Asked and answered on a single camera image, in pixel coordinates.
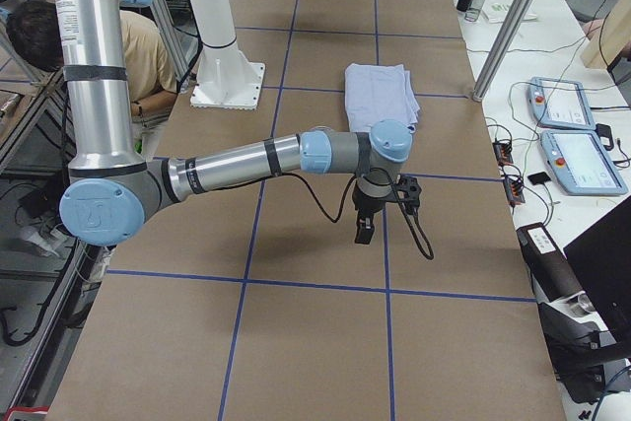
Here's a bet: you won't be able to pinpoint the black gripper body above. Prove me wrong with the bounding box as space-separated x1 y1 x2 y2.
352 175 422 224

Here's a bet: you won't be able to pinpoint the light blue striped shirt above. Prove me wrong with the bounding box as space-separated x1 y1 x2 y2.
344 63 421 133

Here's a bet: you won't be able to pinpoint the seated person beige clothes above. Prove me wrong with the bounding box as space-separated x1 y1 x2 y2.
6 1 177 160

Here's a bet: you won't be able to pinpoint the black phone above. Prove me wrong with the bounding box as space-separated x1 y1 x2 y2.
527 172 551 185

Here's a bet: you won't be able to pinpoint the lower teach pendant tablet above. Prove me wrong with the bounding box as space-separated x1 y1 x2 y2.
540 129 628 196

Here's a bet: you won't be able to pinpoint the teach pendant tablet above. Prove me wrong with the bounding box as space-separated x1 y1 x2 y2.
540 129 628 196
526 77 596 130

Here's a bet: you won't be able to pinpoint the upper teach pendant tablet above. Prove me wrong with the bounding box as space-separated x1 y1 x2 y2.
526 77 596 130

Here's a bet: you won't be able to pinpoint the black monitor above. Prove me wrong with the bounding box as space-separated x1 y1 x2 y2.
564 199 631 341

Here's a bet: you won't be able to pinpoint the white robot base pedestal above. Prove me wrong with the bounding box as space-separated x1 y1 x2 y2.
189 0 265 110

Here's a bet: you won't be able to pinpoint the aluminium frame post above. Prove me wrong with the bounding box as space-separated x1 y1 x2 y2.
472 0 532 103

